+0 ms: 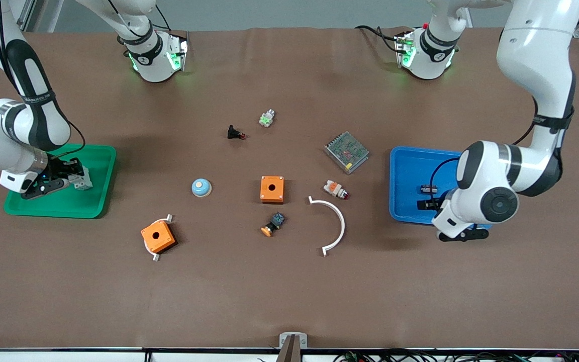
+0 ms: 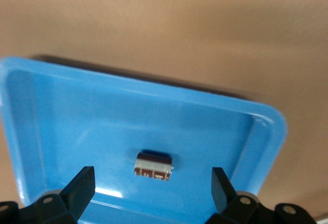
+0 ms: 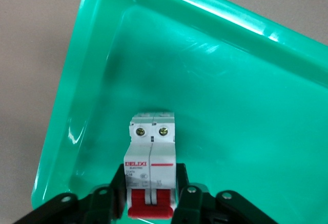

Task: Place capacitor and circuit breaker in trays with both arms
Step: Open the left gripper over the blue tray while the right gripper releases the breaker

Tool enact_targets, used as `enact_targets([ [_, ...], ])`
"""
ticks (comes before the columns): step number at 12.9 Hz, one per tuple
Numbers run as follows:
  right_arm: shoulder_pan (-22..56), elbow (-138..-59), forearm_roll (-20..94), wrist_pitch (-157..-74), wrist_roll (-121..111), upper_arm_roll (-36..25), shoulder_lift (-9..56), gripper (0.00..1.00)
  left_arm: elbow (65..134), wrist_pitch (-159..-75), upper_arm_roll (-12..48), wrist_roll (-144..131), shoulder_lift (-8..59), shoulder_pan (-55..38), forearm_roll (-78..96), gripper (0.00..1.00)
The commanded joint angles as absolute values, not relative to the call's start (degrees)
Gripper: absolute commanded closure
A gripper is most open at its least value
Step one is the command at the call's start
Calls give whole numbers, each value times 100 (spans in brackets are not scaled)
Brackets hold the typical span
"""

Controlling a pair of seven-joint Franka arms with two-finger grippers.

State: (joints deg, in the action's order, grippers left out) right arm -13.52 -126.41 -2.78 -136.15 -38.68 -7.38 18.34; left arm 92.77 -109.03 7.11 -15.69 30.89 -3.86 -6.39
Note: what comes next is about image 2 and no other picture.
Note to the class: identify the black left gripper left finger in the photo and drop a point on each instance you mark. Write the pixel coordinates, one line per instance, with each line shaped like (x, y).
(77, 190)

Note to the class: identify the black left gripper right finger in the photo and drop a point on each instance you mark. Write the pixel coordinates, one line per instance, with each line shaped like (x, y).
(225, 195)

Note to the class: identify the dark brown cylindrical capacitor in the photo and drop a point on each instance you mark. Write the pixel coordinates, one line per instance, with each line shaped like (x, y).
(153, 166)

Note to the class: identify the blue plastic tray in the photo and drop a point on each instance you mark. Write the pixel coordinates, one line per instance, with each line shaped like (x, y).
(102, 121)

